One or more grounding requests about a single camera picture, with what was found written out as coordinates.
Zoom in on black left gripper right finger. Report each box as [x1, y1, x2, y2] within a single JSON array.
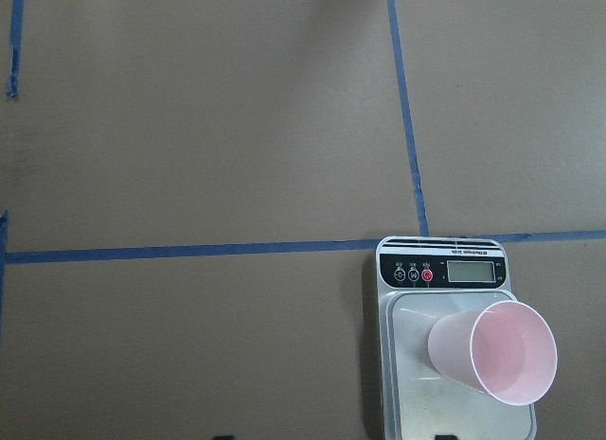
[[434, 434, 457, 440]]

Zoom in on pink plastic cup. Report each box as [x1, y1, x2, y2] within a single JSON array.
[[427, 300, 558, 406]]

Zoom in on white digital kitchen scale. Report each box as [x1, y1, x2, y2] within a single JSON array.
[[375, 237, 537, 439]]

